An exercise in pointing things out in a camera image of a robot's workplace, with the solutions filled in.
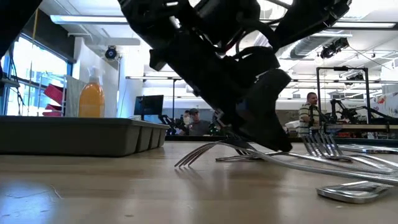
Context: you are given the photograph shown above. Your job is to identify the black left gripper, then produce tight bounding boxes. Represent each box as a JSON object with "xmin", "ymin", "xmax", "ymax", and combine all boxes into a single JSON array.
[{"xmin": 149, "ymin": 30, "xmax": 293, "ymax": 153}]

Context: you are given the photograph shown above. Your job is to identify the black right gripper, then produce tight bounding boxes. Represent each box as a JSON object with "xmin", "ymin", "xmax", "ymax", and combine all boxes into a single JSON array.
[{"xmin": 273, "ymin": 0, "xmax": 354, "ymax": 52}]

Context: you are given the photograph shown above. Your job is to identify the grey plastic cutlery tray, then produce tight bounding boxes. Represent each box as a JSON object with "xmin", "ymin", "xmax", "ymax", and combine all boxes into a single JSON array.
[{"xmin": 0, "ymin": 115, "xmax": 170, "ymax": 157}]

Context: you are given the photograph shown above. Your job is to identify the black ceiling spotlight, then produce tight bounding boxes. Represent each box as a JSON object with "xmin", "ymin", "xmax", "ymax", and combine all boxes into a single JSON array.
[{"xmin": 320, "ymin": 37, "xmax": 351, "ymax": 59}]

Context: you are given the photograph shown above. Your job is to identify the person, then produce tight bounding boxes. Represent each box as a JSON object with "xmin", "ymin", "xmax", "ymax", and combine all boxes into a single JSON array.
[
  {"xmin": 298, "ymin": 91, "xmax": 321, "ymax": 138},
  {"xmin": 186, "ymin": 108, "xmax": 212, "ymax": 136},
  {"xmin": 181, "ymin": 110, "xmax": 192, "ymax": 127}
]

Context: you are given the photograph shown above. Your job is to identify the black computer monitor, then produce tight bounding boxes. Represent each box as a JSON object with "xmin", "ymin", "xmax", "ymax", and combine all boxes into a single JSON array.
[{"xmin": 133, "ymin": 94, "xmax": 165, "ymax": 121}]

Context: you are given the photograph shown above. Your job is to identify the wooden distant table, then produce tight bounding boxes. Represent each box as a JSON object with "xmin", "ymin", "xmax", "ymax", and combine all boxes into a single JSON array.
[{"xmin": 310, "ymin": 124, "xmax": 398, "ymax": 131}]

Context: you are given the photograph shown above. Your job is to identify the orange liquid spray bottle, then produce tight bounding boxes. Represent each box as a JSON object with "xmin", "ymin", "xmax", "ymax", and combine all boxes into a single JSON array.
[{"xmin": 77, "ymin": 65, "xmax": 106, "ymax": 119}]

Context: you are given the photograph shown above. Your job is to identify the small red storage bin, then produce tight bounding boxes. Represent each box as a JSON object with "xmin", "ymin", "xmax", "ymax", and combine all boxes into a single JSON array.
[
  {"xmin": 42, "ymin": 103, "xmax": 65, "ymax": 118},
  {"xmin": 43, "ymin": 83, "xmax": 67, "ymax": 106}
]

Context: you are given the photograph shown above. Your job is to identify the silver ventilation duct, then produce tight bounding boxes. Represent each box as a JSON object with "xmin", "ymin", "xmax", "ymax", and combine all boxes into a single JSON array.
[{"xmin": 289, "ymin": 30, "xmax": 354, "ymax": 60}]

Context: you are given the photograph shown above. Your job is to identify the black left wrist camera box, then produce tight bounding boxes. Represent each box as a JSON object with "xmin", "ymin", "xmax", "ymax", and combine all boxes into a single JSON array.
[{"xmin": 231, "ymin": 46, "xmax": 280, "ymax": 82}]

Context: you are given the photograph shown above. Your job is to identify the tall black rig frame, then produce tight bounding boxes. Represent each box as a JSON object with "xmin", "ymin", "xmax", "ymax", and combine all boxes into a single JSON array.
[{"xmin": 316, "ymin": 65, "xmax": 373, "ymax": 125}]

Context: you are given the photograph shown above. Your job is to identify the wide black rig frame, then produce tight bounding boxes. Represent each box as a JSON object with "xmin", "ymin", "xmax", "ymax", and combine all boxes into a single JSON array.
[{"xmin": 126, "ymin": 75, "xmax": 183, "ymax": 121}]

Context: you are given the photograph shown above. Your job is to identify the colourful wall poster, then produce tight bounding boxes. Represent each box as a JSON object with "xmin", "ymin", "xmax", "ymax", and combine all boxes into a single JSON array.
[{"xmin": 369, "ymin": 93, "xmax": 398, "ymax": 118}]

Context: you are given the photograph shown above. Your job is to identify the black aluminium table frame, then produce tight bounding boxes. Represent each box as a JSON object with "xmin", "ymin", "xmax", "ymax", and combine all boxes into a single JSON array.
[{"xmin": 164, "ymin": 134, "xmax": 398, "ymax": 147}]

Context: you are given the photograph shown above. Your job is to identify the black hanging camera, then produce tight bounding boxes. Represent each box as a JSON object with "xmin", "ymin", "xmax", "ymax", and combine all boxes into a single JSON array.
[{"xmin": 104, "ymin": 45, "xmax": 118, "ymax": 60}]

